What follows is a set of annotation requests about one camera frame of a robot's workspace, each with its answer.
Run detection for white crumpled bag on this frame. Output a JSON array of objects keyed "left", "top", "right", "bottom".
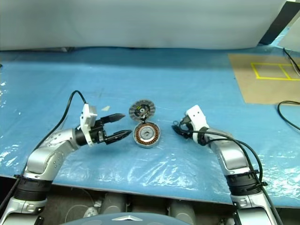
[{"left": 84, "top": 201, "right": 104, "bottom": 218}]

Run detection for white foam backdrop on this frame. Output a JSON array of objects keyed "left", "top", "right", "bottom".
[{"left": 0, "top": 0, "right": 288, "bottom": 51}]

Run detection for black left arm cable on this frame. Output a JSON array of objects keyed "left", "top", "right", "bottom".
[{"left": 0, "top": 90, "right": 89, "bottom": 209}]

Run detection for black panel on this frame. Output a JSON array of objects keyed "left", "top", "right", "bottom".
[{"left": 257, "top": 0, "right": 300, "bottom": 45}]

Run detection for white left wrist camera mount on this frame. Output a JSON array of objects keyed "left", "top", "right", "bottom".
[{"left": 79, "top": 104, "right": 98, "bottom": 146}]

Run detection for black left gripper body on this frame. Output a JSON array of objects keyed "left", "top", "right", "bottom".
[{"left": 90, "top": 118, "right": 110, "bottom": 145}]

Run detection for grey robot torso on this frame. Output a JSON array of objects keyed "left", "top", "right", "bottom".
[{"left": 92, "top": 212, "right": 169, "bottom": 225}]

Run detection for black looped cable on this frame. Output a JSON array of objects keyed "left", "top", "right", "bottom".
[{"left": 277, "top": 100, "right": 300, "bottom": 131}]

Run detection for silver round motor housing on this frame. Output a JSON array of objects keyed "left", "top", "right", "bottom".
[{"left": 133, "top": 122, "right": 161, "bottom": 149}]

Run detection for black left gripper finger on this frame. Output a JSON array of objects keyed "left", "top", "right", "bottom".
[
  {"left": 104, "top": 130, "right": 132, "bottom": 144},
  {"left": 100, "top": 113, "right": 126, "bottom": 124}
]

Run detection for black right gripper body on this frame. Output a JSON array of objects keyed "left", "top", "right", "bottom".
[{"left": 179, "top": 118, "right": 194, "bottom": 139}]

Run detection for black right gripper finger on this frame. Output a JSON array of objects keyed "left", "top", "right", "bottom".
[{"left": 172, "top": 125, "right": 188, "bottom": 139}]

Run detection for pale board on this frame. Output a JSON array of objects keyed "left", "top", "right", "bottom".
[{"left": 277, "top": 17, "right": 300, "bottom": 51}]

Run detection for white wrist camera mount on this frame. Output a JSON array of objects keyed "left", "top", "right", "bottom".
[
  {"left": 79, "top": 104, "right": 98, "bottom": 146},
  {"left": 185, "top": 105, "right": 209, "bottom": 139}
]

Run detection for yellow tape squares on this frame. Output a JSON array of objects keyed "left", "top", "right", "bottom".
[{"left": 250, "top": 62, "right": 300, "bottom": 81}]

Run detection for grey motor rotor disc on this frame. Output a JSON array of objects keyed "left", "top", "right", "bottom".
[{"left": 128, "top": 99, "right": 156, "bottom": 122}]

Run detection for brown cardboard sheet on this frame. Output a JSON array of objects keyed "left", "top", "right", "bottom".
[{"left": 227, "top": 52, "right": 300, "bottom": 105}]

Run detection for thin black cable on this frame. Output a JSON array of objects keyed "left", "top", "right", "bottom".
[{"left": 283, "top": 47, "right": 300, "bottom": 76}]

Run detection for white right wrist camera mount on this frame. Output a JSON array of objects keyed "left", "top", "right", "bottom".
[{"left": 185, "top": 105, "right": 209, "bottom": 139}]

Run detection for blue plastic table sheet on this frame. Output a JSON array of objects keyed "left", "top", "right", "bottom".
[{"left": 0, "top": 45, "right": 300, "bottom": 208}]

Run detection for grey rounded cylinder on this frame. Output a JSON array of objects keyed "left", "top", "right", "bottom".
[
  {"left": 103, "top": 192, "right": 128, "bottom": 215},
  {"left": 170, "top": 199, "right": 196, "bottom": 225}
]

